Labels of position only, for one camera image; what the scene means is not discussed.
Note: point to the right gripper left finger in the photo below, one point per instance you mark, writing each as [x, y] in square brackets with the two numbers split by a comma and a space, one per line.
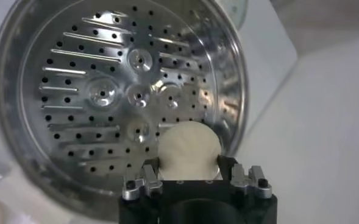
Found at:
[144, 184]

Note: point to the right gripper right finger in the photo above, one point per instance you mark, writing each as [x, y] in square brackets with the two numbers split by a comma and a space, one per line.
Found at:
[249, 182]

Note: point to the white steamed baozi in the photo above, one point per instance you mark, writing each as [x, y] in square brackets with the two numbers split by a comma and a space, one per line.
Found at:
[188, 149]

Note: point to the stainless steel steamer basket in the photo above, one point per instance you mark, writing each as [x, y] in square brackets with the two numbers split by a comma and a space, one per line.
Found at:
[75, 91]

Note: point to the cream electric cooker pot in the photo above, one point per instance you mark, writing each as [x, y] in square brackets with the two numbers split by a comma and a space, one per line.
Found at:
[20, 198]

